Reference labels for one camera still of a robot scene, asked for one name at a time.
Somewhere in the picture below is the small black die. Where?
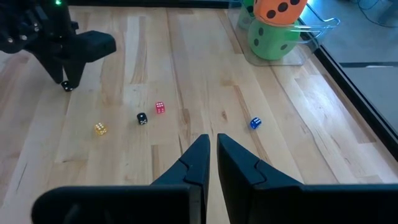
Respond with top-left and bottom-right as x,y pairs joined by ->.
136,112 -> 149,126
61,80 -> 75,93

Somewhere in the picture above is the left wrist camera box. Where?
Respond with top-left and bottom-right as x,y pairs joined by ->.
73,30 -> 118,63

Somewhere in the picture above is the large green foam die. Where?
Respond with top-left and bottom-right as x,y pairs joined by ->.
247,17 -> 301,61

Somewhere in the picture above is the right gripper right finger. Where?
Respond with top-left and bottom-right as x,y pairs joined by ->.
216,133 -> 398,224

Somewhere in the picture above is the clear plastic bin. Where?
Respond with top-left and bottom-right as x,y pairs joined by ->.
226,0 -> 341,67

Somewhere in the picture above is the small blue die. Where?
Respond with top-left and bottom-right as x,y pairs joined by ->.
249,116 -> 262,130

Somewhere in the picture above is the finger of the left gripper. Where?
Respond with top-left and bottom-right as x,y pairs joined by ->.
32,51 -> 65,85
63,60 -> 87,90

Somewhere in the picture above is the large orange foam die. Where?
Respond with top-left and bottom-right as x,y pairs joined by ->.
252,0 -> 308,26

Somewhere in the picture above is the small yellow die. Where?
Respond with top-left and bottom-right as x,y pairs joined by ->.
94,122 -> 108,136

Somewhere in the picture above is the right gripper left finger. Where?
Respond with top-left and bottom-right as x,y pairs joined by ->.
30,134 -> 211,224

